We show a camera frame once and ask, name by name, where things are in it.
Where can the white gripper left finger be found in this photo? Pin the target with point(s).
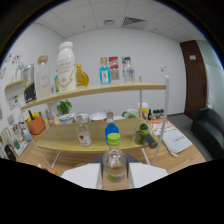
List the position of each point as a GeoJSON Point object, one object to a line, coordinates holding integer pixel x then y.
{"type": "Point", "coordinates": [83, 175]}

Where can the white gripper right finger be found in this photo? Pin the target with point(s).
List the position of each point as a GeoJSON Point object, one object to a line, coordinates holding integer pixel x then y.
{"type": "Point", "coordinates": [148, 174]}

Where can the clear bottle green cap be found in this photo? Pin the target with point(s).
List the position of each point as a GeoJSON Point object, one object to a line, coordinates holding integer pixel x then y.
{"type": "Point", "coordinates": [114, 163]}

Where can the white cup orange lid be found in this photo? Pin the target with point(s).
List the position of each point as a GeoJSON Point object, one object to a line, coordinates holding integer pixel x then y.
{"type": "Point", "coordinates": [143, 111]}

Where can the green cup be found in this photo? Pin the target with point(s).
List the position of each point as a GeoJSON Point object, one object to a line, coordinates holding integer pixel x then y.
{"type": "Point", "coordinates": [16, 144]}

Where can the dark wooden muddler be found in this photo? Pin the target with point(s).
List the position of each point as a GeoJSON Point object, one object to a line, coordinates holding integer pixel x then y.
{"type": "Point", "coordinates": [151, 140]}

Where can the clear bottle red label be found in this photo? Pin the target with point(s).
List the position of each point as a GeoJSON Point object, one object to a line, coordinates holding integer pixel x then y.
{"type": "Point", "coordinates": [84, 136]}

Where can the glass jar with limes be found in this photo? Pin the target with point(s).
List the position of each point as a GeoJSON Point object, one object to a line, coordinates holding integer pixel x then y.
{"type": "Point", "coordinates": [141, 136]}

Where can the white cloth bag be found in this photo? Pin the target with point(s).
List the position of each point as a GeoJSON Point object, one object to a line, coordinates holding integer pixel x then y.
{"type": "Point", "coordinates": [176, 141]}

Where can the colourful paper mat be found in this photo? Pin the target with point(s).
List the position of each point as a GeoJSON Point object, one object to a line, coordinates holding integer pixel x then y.
{"type": "Point", "coordinates": [165, 126]}

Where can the blue liquid bottle grey cap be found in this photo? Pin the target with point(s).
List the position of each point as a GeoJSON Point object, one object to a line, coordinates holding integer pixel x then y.
{"type": "Point", "coordinates": [111, 128]}

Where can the printed white tub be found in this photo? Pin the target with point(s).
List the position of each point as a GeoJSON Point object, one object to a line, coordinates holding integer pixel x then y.
{"type": "Point", "coordinates": [66, 119]}

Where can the bowl with white powder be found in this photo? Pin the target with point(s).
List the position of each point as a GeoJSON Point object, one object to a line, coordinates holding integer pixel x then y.
{"type": "Point", "coordinates": [97, 116]}

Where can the dark small bottles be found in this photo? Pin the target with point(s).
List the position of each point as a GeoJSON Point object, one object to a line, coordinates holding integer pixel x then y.
{"type": "Point", "coordinates": [156, 114]}

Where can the green mug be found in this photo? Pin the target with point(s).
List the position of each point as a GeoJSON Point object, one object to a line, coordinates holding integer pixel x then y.
{"type": "Point", "coordinates": [130, 113]}

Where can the white tray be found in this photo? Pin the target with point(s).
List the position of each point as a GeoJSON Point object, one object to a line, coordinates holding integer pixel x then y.
{"type": "Point", "coordinates": [21, 149]}

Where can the orange storage basket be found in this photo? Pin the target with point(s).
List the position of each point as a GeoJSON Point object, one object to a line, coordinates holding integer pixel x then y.
{"type": "Point", "coordinates": [36, 126]}

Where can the green potted plant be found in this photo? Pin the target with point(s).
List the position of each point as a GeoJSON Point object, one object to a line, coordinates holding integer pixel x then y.
{"type": "Point", "coordinates": [64, 107]}

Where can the black chair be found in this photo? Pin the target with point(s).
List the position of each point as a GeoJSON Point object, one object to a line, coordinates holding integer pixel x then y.
{"type": "Point", "coordinates": [208, 131]}

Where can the black kettle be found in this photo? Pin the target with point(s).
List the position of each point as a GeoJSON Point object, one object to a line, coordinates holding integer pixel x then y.
{"type": "Point", "coordinates": [10, 152]}

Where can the two-tier wooden shelf rack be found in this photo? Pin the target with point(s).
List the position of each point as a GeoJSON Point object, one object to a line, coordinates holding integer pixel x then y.
{"type": "Point", "coordinates": [100, 89]}

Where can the small teal bottle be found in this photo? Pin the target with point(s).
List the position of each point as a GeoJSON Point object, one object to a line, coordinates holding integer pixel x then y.
{"type": "Point", "coordinates": [56, 85]}

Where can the amber syrup bottle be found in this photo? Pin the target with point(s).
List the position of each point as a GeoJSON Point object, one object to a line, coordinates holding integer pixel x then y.
{"type": "Point", "coordinates": [82, 78]}

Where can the large glass jar cork lid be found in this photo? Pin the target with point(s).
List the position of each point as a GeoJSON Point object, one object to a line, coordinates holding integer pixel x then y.
{"type": "Point", "coordinates": [43, 80]}

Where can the clear bottle blue cap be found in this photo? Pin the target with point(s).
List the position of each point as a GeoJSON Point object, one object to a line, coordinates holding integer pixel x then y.
{"type": "Point", "coordinates": [128, 72]}

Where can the light blue square bottle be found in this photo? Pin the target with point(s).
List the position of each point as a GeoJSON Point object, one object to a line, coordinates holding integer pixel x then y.
{"type": "Point", "coordinates": [105, 74]}

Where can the large black silver can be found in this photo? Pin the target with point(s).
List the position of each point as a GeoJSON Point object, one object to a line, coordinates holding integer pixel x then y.
{"type": "Point", "coordinates": [30, 85]}

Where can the large white milk bottle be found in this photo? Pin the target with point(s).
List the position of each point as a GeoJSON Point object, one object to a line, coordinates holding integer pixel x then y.
{"type": "Point", "coordinates": [66, 70]}

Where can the ceiling air vent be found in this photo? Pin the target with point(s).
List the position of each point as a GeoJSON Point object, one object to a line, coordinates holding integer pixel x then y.
{"type": "Point", "coordinates": [134, 22]}

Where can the red wall poster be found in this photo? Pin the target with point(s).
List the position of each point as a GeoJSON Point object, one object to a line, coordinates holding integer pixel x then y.
{"type": "Point", "coordinates": [114, 68]}

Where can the wooden wall shelf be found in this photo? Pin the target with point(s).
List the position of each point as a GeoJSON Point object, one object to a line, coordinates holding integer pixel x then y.
{"type": "Point", "coordinates": [14, 85]}

